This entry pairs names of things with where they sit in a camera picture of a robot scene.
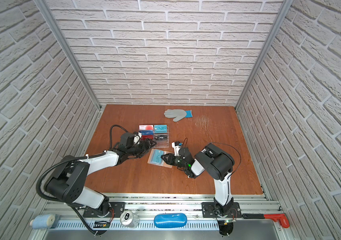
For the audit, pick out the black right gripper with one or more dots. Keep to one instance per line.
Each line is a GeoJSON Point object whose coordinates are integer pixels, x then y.
{"type": "Point", "coordinates": [171, 159]}

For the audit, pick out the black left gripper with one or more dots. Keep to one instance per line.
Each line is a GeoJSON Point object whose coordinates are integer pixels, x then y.
{"type": "Point", "coordinates": [146, 147]}

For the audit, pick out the clear acrylic card display stand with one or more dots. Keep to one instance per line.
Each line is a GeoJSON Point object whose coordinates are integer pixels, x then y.
{"type": "Point", "coordinates": [161, 144]}

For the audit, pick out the teal VIP card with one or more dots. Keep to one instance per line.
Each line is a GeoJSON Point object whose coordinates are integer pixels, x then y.
{"type": "Point", "coordinates": [160, 129]}
{"type": "Point", "coordinates": [155, 157]}

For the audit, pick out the beige leather card holder wallet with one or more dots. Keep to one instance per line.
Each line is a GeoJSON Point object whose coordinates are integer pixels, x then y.
{"type": "Point", "coordinates": [164, 164]}

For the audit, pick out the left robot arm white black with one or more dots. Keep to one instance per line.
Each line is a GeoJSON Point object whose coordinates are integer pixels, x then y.
{"type": "Point", "coordinates": [67, 181]}

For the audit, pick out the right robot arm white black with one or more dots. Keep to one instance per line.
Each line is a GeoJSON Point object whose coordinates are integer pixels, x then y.
{"type": "Point", "coordinates": [213, 160]}

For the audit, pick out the black VIP card in stand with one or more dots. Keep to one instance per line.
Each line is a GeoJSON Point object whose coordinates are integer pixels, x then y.
{"type": "Point", "coordinates": [160, 137]}

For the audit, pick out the red gold VIP card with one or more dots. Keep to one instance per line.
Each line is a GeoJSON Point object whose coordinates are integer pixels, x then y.
{"type": "Point", "coordinates": [147, 137]}

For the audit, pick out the blue VIP card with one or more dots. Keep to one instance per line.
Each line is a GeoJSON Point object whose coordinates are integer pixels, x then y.
{"type": "Point", "coordinates": [146, 132]}

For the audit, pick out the white red april card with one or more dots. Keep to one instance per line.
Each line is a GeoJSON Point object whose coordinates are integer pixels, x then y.
{"type": "Point", "coordinates": [146, 127]}

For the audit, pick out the grey blue work glove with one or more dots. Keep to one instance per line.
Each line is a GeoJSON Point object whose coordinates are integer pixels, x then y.
{"type": "Point", "coordinates": [177, 114]}

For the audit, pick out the blue oval case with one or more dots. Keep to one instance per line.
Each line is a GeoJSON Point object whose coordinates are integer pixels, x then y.
{"type": "Point", "coordinates": [167, 221]}

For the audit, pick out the silver can top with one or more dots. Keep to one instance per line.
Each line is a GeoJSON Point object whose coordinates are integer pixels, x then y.
{"type": "Point", "coordinates": [129, 219]}

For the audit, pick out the small black label box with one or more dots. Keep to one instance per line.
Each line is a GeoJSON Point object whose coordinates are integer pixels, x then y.
{"type": "Point", "coordinates": [101, 225]}

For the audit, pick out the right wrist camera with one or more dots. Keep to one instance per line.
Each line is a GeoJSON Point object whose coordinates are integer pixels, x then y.
{"type": "Point", "coordinates": [176, 146]}

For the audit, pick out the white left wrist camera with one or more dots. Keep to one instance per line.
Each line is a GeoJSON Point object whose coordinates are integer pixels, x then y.
{"type": "Point", "coordinates": [136, 137]}

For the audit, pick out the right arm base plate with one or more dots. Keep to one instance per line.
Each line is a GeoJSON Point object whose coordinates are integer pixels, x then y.
{"type": "Point", "coordinates": [214, 210]}

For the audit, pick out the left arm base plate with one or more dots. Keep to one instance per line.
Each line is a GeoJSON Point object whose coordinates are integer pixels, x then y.
{"type": "Point", "coordinates": [115, 208]}

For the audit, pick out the red black handled tool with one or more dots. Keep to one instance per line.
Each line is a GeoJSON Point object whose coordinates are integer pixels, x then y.
{"type": "Point", "coordinates": [279, 218]}

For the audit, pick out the aluminium frame rail right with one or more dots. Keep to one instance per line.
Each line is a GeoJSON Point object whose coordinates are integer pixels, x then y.
{"type": "Point", "coordinates": [283, 11]}

